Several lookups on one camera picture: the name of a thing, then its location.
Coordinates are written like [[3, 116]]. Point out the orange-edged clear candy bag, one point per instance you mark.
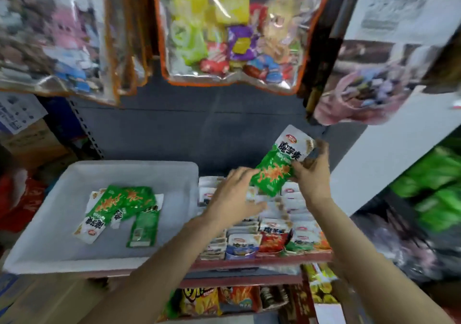
[[410, 7]]

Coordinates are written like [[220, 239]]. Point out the orange trimmed toy snack bag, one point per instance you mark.
[[57, 25]]

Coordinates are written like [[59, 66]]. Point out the orange display box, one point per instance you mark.
[[323, 244]]

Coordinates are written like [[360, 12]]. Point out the white blue carton box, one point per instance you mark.
[[18, 111]]

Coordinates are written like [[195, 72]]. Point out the green konjac snack packet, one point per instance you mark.
[[277, 165], [302, 241]]

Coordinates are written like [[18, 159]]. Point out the yellow snack packets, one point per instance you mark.
[[320, 280]]

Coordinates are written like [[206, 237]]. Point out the hanging yellow green snack bags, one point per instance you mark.
[[324, 46]]

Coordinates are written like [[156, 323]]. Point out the black plastic wrapped bundle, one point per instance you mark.
[[403, 252]]

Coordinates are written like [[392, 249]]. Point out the red konjac snack packet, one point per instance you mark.
[[274, 237]]

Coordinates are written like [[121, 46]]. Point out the pile of snack packets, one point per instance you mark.
[[119, 205]]

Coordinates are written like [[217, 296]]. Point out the blue konjac snack packet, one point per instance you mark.
[[243, 244]]

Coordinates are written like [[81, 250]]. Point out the plain brown cardboard carton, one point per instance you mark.
[[32, 144]]

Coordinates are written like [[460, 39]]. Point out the stack of green packs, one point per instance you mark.
[[432, 190]]

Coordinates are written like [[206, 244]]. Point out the person's right forearm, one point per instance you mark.
[[382, 270]]

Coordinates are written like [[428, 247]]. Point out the green display box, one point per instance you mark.
[[302, 244]]

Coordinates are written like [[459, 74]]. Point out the person's left hand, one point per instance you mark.
[[229, 199]]

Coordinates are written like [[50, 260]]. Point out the red display box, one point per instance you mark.
[[274, 244]]

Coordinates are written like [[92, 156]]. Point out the gold display box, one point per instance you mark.
[[212, 252]]

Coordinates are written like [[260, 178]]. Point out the white plastic bin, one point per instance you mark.
[[43, 234]]

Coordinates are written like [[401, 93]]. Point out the person's left forearm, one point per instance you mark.
[[151, 277]]

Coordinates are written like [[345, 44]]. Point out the row of orange chip bags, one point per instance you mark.
[[216, 300]]

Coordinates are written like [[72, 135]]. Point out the orange trimmed colourful candy bag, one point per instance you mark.
[[238, 25]]

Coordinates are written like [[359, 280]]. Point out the red plastic bag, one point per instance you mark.
[[18, 198]]

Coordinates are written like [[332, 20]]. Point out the hanging pink candy bag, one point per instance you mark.
[[360, 97]]

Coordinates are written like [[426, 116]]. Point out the blue display box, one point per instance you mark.
[[243, 252]]

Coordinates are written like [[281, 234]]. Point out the person's right hand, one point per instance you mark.
[[313, 180]]

